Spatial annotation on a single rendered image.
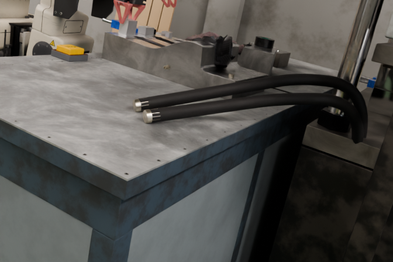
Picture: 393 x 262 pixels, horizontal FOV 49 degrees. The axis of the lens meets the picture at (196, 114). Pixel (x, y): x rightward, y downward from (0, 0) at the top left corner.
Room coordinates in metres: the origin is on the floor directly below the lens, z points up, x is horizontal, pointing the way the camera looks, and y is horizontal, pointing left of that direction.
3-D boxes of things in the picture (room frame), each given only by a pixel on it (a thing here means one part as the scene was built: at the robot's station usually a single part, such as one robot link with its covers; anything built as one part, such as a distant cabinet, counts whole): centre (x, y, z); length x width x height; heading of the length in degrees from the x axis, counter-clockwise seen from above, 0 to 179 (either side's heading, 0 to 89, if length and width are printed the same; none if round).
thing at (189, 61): (1.43, 0.07, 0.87); 0.50 x 0.26 x 0.14; 63
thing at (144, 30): (1.61, 0.29, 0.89); 0.13 x 0.05 x 0.05; 62
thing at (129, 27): (1.51, 0.34, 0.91); 0.13 x 0.05 x 0.05; 64
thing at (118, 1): (1.48, 0.31, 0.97); 0.07 x 0.07 x 0.09; 63
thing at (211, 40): (1.44, 0.08, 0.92); 0.35 x 0.16 x 0.09; 63
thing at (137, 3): (1.50, 0.29, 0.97); 0.07 x 0.07 x 0.09; 63
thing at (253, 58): (1.78, -0.02, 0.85); 0.50 x 0.26 x 0.11; 80
